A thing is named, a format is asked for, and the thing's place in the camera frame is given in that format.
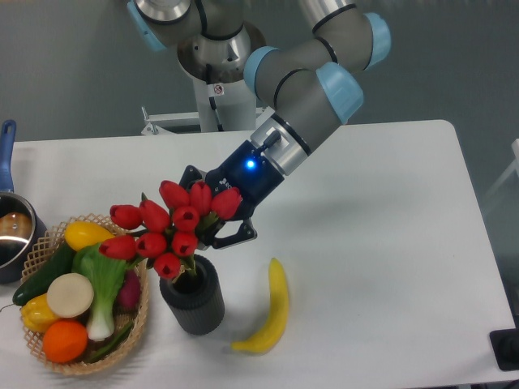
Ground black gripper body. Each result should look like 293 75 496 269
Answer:
180 139 284 250

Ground red tulip bouquet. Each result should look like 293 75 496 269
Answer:
99 181 242 283

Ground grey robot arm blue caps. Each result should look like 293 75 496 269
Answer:
127 1 392 249

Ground dark grey ribbed vase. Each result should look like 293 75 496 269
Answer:
159 254 225 336

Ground yellow banana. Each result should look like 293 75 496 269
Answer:
230 258 290 354

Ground green bok choy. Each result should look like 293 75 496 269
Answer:
72 244 127 342

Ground purple red radish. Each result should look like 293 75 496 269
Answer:
117 270 141 310

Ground yellow squash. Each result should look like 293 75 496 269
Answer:
64 220 114 251

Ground dark green cucumber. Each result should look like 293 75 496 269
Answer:
12 242 76 306

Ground orange fruit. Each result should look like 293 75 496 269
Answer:
42 319 88 363

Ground yellow bell pepper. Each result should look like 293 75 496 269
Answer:
20 293 61 333

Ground black device at table edge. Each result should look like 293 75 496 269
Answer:
489 328 518 371

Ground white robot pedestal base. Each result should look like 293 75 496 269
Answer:
140 77 273 135

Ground blue saucepan with handle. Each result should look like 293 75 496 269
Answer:
1 119 46 284

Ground white furniture frame right edge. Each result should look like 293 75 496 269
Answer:
482 139 518 215

